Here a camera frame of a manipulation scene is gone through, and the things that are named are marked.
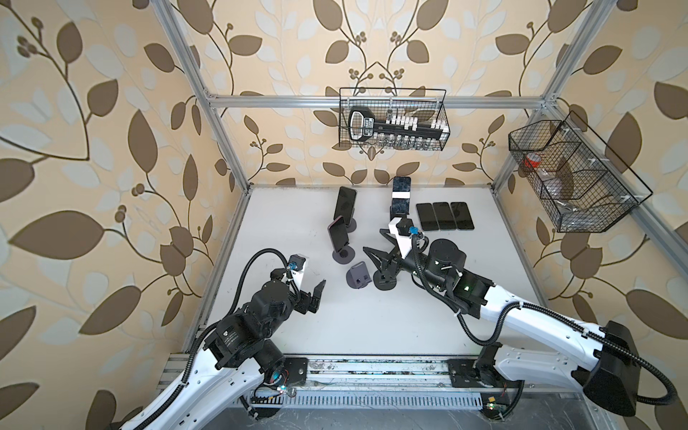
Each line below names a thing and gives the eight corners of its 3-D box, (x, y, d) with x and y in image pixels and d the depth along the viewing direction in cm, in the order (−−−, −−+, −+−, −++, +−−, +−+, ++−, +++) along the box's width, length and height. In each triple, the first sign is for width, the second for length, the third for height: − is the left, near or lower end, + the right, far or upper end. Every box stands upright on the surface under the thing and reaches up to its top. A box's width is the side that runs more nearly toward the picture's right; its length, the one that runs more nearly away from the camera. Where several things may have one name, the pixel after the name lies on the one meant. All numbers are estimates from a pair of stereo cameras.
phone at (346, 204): (334, 226, 107) (332, 203, 96) (342, 209, 113) (340, 186, 102) (350, 231, 106) (350, 208, 95) (358, 213, 112) (358, 190, 101)
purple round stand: (339, 268, 97) (339, 260, 93) (334, 259, 100) (333, 251, 95) (354, 259, 100) (354, 251, 95) (348, 251, 102) (348, 243, 97)
